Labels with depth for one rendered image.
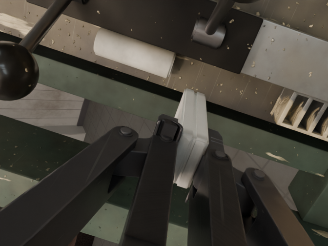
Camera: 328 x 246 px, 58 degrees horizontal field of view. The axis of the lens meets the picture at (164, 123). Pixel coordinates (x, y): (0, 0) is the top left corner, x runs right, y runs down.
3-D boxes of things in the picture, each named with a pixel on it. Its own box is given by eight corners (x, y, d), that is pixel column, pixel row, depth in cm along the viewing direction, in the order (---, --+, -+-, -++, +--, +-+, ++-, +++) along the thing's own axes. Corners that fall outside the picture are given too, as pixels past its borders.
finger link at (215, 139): (204, 174, 13) (269, 195, 13) (202, 125, 17) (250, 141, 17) (192, 200, 13) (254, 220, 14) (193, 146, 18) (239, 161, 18)
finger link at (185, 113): (174, 186, 15) (160, 181, 15) (181, 127, 22) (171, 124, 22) (194, 137, 14) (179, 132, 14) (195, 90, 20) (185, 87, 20)
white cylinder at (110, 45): (99, 51, 32) (169, 74, 32) (90, 56, 29) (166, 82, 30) (105, 23, 31) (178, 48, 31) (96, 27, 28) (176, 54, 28)
